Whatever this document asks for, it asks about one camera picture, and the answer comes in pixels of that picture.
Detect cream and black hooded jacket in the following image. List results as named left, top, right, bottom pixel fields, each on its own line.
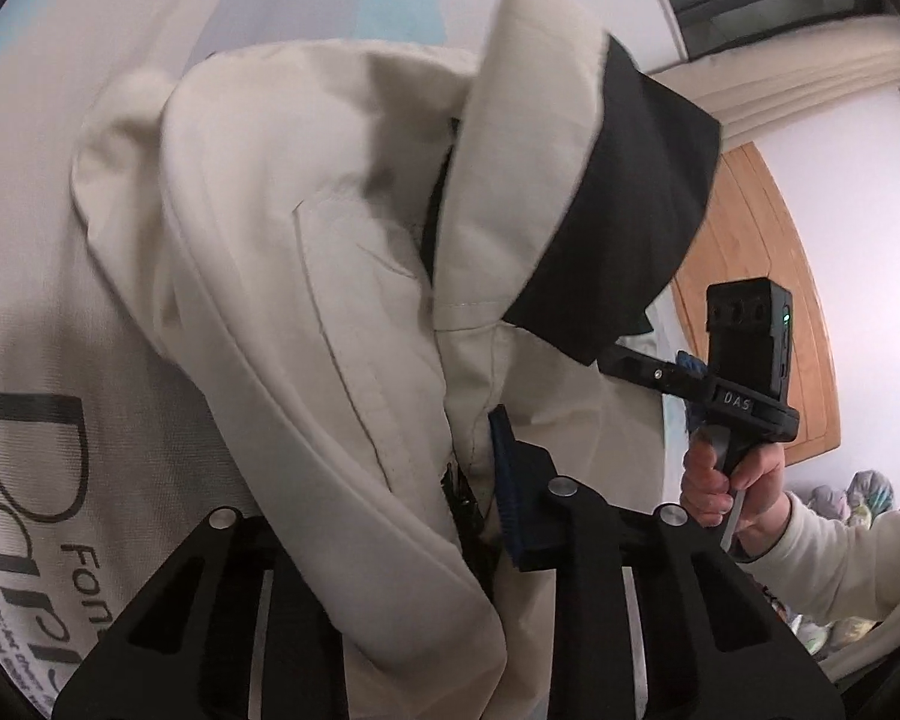
left=71, top=0, right=720, bottom=718

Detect person's right forearm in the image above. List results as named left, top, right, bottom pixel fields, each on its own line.
left=745, top=494, right=900, bottom=622

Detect blue and white folded clothes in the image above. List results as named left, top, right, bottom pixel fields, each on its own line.
left=685, top=400, right=706, bottom=437

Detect person's right hand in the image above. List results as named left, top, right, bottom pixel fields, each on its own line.
left=681, top=431, right=792, bottom=557

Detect wooden headboard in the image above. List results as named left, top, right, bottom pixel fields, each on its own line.
left=671, top=143, right=841, bottom=466

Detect striped bed mattress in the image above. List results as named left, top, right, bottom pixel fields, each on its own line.
left=0, top=0, right=685, bottom=718

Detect beige right curtain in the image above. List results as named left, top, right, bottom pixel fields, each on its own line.
left=653, top=15, right=900, bottom=151

